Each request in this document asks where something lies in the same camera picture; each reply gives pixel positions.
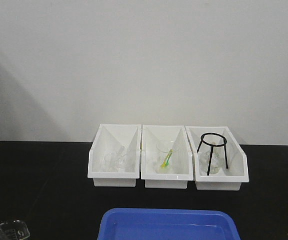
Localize left white storage bin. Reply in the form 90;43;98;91
87;123;142;188

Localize glass flask in right bin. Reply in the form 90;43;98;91
199;143;224;176

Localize yellow green plastic droppers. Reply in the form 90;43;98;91
160;149;173;168

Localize clear glass beaker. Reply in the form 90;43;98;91
0;219;31;240

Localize glass beaker in middle bin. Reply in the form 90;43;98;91
155;140;179;174

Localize black wire tripod stand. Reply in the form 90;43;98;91
197;132;229;176

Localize glassware in left bin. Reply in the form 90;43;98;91
100;146;132;173

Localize blue plastic tray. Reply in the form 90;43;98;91
97;208;240;240

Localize white storage bin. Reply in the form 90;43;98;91
87;123;142;188
141;125;193;189
185;126;249;191

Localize right white storage bin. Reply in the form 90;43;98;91
185;126;249;191

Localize middle white storage bin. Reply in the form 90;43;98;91
141;125;193;189

